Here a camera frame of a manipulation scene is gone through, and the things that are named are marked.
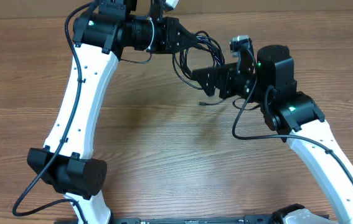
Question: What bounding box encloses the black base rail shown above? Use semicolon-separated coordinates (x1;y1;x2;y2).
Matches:
109;214;276;224

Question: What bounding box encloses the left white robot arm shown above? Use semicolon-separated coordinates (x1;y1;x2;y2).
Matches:
27;1;197;223

